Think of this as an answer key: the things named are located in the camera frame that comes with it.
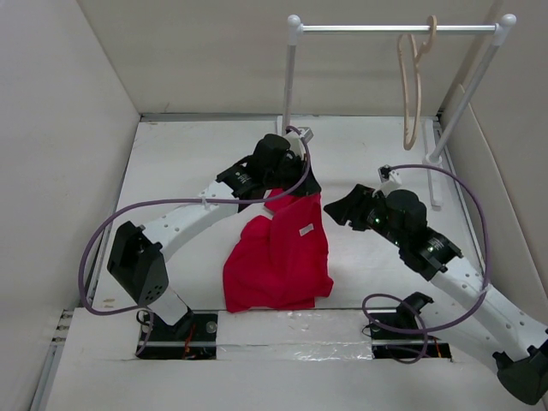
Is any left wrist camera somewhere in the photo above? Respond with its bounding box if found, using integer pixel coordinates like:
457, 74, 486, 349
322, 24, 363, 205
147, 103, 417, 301
285, 125, 313, 146

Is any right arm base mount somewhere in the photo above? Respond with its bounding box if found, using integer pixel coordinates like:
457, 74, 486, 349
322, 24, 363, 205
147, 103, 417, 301
361, 292, 452, 364

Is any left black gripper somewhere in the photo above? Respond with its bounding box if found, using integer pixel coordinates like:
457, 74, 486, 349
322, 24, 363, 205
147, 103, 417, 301
264, 152, 321, 198

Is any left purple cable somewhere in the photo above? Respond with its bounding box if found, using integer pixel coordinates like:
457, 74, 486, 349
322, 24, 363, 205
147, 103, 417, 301
77, 124, 312, 318

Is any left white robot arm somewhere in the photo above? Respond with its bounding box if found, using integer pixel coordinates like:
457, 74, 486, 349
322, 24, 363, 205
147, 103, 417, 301
107, 128, 320, 340

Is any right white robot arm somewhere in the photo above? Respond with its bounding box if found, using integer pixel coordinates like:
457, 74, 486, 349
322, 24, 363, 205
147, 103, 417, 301
324, 184, 547, 405

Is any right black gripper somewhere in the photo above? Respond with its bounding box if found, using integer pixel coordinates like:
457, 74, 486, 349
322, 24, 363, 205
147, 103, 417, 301
322, 183, 405, 247

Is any red t-shirt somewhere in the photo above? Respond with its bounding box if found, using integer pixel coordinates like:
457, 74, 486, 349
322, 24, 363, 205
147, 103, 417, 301
223, 194, 334, 313

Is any wooden clothes hanger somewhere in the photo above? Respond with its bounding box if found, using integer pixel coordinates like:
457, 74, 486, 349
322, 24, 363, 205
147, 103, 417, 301
396, 15, 438, 151

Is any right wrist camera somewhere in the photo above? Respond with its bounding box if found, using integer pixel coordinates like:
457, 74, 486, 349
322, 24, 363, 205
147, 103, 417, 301
378, 165, 402, 196

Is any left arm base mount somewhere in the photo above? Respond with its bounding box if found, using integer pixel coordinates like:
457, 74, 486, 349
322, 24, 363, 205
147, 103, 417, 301
135, 310, 218, 360

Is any white metal clothes rack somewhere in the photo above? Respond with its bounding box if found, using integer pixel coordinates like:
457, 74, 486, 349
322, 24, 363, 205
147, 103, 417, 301
276, 13, 518, 211

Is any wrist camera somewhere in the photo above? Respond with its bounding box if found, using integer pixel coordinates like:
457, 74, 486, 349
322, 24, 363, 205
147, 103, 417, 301
378, 165, 402, 196
285, 125, 313, 146

